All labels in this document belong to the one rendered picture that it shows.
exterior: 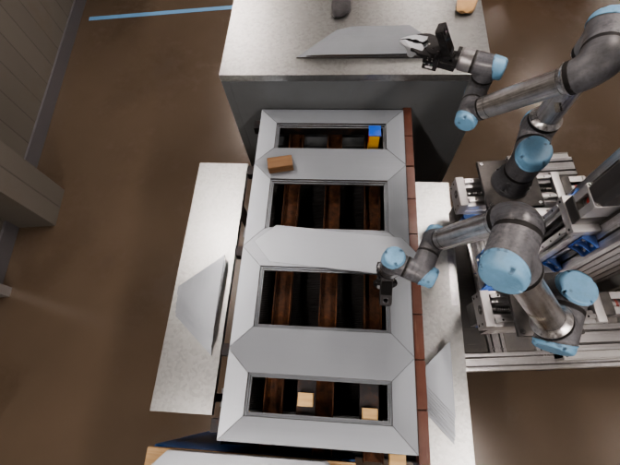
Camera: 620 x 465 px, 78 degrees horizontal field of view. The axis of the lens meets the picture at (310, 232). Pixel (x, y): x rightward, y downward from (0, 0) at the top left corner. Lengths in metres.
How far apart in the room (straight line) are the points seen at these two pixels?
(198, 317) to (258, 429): 0.53
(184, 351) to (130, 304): 1.09
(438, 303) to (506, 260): 0.90
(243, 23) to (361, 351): 1.73
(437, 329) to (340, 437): 0.63
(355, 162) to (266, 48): 0.74
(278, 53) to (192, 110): 1.50
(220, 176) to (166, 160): 1.21
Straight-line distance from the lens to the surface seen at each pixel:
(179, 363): 1.83
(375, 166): 1.92
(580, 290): 1.42
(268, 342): 1.64
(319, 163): 1.92
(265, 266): 1.73
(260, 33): 2.25
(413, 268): 1.34
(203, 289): 1.82
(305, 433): 1.61
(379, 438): 1.62
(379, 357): 1.62
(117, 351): 2.82
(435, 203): 2.06
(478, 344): 2.39
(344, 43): 2.11
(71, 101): 4.04
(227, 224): 1.94
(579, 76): 1.34
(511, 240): 1.03
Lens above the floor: 2.45
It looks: 66 degrees down
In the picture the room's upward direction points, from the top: 9 degrees counter-clockwise
